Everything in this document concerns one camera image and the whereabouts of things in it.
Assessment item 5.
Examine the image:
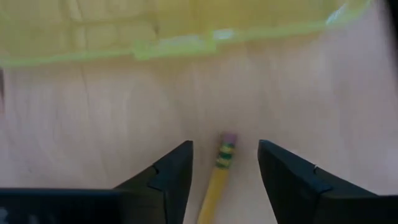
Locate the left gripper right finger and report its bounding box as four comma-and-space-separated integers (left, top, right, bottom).
257, 139, 398, 224

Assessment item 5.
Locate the yellow-green translucent supply box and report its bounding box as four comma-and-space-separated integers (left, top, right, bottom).
0, 0, 374, 68

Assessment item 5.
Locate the yellow pencil with pink eraser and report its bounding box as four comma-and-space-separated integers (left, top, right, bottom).
196, 132, 239, 224

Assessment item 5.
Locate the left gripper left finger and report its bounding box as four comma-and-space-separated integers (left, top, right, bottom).
113, 139, 194, 224

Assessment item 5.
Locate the black aluminium table frame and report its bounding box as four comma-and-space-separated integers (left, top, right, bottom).
384, 0, 398, 62

